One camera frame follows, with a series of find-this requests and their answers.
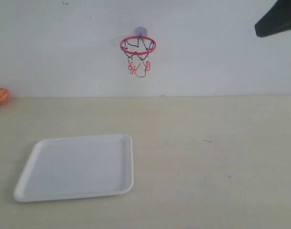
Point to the clear suction cup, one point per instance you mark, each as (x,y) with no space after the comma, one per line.
(141,31)

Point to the small orange basketball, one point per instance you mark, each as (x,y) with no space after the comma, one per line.
(4,95)

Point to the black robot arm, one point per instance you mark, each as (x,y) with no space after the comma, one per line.
(276,20)

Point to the red mini basketball hoop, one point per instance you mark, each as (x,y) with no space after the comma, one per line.
(137,50)

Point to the white plastic tray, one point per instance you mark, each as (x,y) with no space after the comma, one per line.
(77,167)

